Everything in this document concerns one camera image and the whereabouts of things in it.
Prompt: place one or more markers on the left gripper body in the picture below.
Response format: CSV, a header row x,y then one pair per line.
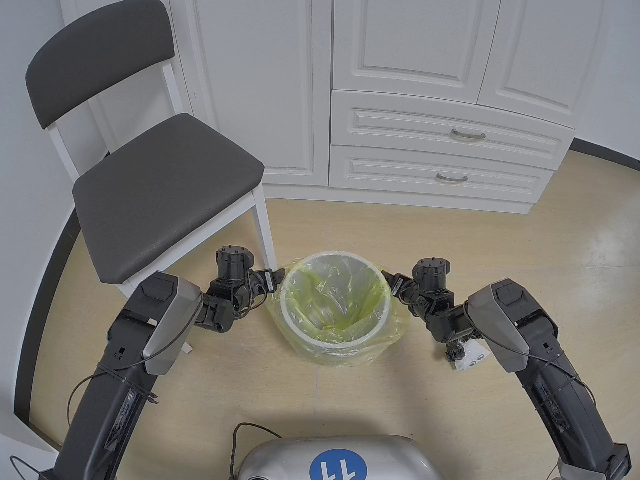
x,y
257,283

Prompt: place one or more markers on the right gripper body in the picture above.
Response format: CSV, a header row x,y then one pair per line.
x,y
406,288

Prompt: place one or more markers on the yellow-green plastic bag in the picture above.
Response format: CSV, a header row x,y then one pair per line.
x,y
345,303

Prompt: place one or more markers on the black plastic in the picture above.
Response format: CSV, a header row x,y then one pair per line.
x,y
456,353

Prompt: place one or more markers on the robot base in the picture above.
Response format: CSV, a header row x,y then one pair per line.
x,y
280,460

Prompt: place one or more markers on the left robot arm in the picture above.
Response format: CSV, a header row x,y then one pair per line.
x,y
160,318

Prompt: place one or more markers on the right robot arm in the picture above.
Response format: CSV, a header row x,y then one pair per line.
x,y
510,318

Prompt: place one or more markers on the white trash bin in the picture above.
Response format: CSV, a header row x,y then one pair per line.
x,y
305,333

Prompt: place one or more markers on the white printed wrapper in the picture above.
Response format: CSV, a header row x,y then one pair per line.
x,y
475,360

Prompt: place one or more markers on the white chair with grey cushions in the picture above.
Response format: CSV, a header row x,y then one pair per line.
x,y
165,183

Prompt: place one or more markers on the white wardrobe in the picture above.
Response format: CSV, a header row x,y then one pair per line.
x,y
400,28

